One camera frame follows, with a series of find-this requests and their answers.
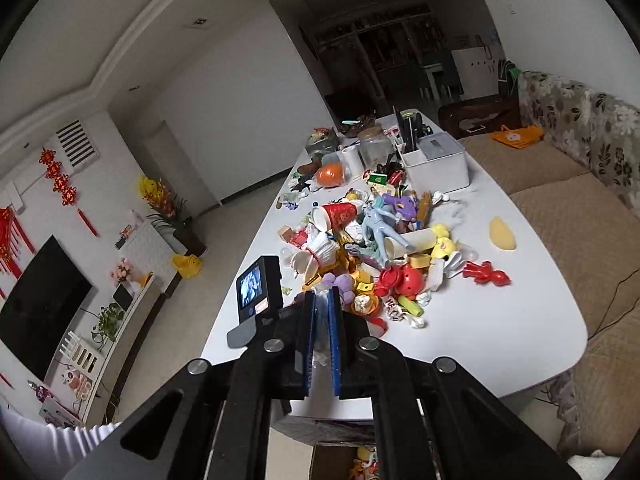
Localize pile of small toys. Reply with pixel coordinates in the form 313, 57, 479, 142
274, 184, 514, 332

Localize red round plastic toy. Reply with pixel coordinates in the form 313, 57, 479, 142
374, 264, 426, 299

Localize green black backpack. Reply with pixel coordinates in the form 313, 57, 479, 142
497, 58, 521, 96

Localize white paper cupcake liners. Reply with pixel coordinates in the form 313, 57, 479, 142
304, 237, 341, 266

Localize white desk organizer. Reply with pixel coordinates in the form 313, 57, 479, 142
52, 329, 109, 377

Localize pink white toy figure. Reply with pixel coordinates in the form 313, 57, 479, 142
59, 364, 96, 402

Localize red toy figure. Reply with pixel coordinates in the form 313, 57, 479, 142
462, 259, 512, 289

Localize red fan wall decoration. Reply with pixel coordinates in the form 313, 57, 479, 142
0, 204, 36, 302

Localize black remote controls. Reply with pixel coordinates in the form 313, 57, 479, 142
392, 105, 426, 154

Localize yellow foam slice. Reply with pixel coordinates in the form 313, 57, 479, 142
488, 215, 518, 252

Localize white storage box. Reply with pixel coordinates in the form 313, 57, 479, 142
401, 129, 471, 195

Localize brown wooden chair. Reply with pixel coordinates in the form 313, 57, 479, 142
438, 93, 521, 140

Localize white tissue roll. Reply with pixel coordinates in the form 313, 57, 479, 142
341, 145, 364, 177

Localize orange ball in bag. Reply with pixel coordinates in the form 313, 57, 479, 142
315, 162, 347, 189

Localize white radiator cover cabinet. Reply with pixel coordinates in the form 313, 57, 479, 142
116, 220, 184, 283

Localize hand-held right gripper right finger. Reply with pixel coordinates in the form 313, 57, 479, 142
327, 287, 583, 480

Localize red paper cup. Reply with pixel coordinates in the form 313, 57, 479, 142
312, 199, 364, 231

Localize orange cloth bag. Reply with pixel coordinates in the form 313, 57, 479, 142
491, 125, 545, 150

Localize white sideboard cabinet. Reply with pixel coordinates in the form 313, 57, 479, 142
452, 42, 504, 94

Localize red knot wall hanging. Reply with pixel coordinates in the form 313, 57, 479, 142
38, 147, 100, 237

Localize blue doll figure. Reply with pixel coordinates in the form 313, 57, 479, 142
359, 204, 416, 269

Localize clear wrapper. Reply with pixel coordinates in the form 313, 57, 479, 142
312, 332, 332, 369

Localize floral sofa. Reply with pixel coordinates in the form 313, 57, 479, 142
459, 70, 640, 463

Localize yellow child potty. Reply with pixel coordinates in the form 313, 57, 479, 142
172, 253, 204, 280

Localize purple plush toy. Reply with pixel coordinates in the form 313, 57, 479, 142
319, 272, 354, 306

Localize cardboard box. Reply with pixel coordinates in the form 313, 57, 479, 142
307, 442, 382, 480

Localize black cable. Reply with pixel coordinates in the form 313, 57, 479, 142
584, 269, 640, 342

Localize orchid plant in vase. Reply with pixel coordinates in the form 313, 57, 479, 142
137, 175, 209, 257

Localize dark bowl of dates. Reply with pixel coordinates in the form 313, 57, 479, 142
341, 115, 376, 137

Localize white pleated bag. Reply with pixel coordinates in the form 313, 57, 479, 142
0, 404, 124, 480

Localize green potted plant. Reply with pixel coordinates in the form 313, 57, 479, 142
91, 302, 126, 352

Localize dining table with chairs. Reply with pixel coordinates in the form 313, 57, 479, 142
414, 49, 464, 102

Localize white paper cup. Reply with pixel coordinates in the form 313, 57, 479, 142
382, 229, 437, 259

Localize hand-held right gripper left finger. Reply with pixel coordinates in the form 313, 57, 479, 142
65, 290, 318, 480

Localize white television stand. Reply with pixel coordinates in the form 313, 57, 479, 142
39, 275, 162, 427

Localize purple dinosaur toy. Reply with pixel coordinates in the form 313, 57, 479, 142
372, 192, 419, 221

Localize yellow duck toy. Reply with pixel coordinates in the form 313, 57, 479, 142
430, 223, 457, 259

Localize glass jar with lid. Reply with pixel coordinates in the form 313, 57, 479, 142
357, 127, 394, 169

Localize pink flower bouquet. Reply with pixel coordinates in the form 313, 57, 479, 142
110, 258, 134, 284

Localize black television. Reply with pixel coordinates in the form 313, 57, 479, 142
0, 233, 94, 382

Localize grey snack box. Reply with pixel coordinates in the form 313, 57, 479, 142
305, 127, 341, 156

